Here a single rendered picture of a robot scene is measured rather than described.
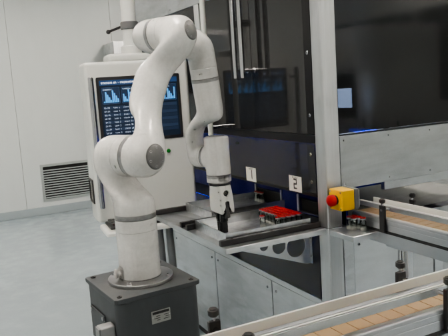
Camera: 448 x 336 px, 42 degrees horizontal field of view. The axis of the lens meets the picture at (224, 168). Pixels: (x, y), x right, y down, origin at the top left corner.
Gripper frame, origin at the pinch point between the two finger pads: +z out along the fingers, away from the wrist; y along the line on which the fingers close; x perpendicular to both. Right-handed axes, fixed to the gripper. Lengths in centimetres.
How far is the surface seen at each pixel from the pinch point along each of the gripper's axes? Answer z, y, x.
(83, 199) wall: 85, 543, -70
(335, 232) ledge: 5.0, -16.7, -35.0
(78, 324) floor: 93, 175, 20
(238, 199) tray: 4, 53, -34
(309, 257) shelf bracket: 17.7, -1.4, -34.1
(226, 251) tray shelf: 5.0, -11.2, 4.7
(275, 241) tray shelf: 5.2, -11.2, -13.8
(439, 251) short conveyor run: 5, -53, -46
